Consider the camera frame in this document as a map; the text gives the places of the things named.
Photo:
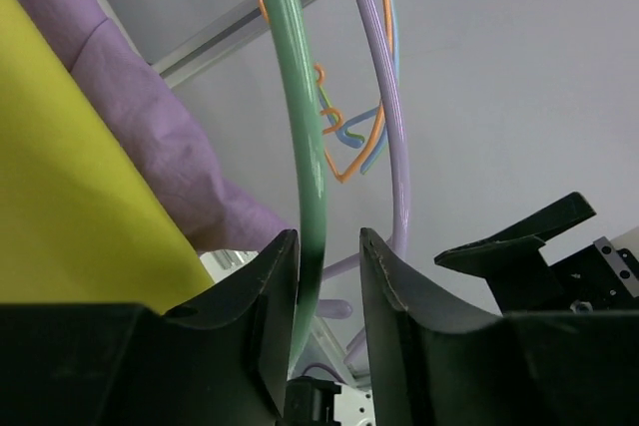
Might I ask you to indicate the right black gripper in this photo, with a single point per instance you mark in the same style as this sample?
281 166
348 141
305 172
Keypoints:
595 278

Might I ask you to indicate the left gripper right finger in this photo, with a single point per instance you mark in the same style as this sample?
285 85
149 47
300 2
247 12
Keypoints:
435 359

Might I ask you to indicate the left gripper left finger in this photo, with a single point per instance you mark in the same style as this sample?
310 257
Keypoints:
220 358

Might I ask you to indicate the yellow trousers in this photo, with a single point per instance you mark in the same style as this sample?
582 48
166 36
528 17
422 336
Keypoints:
78 222

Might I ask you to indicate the lime green clothes hanger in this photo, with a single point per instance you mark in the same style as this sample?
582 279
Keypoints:
356 141

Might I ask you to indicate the purple trousers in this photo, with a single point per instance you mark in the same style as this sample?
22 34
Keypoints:
164 141

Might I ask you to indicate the purple clothes hanger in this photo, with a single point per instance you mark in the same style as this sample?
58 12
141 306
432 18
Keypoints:
381 37

